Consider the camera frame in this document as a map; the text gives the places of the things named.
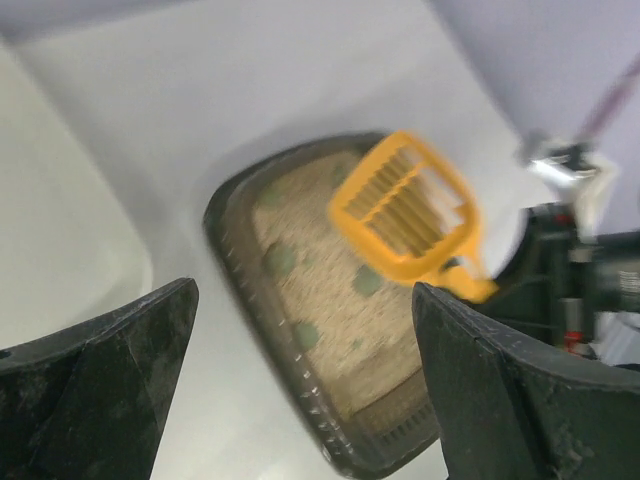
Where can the yellow litter scoop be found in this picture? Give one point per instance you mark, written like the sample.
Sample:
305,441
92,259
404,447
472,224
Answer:
409,214

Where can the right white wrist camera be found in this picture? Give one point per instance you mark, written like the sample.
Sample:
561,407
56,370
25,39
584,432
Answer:
581,178

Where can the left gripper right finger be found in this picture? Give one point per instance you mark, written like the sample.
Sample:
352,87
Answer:
511,407

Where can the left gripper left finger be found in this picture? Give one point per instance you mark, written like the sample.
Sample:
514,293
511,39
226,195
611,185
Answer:
91,401

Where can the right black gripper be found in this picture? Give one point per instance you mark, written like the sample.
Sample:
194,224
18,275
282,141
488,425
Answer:
555,285

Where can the green litter clump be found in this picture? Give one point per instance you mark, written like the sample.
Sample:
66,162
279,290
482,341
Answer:
366,281
306,334
279,259

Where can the dark brown litter box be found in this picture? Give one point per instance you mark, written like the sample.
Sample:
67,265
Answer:
361,389

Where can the white plastic bin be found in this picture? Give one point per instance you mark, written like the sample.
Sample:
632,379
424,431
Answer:
69,251

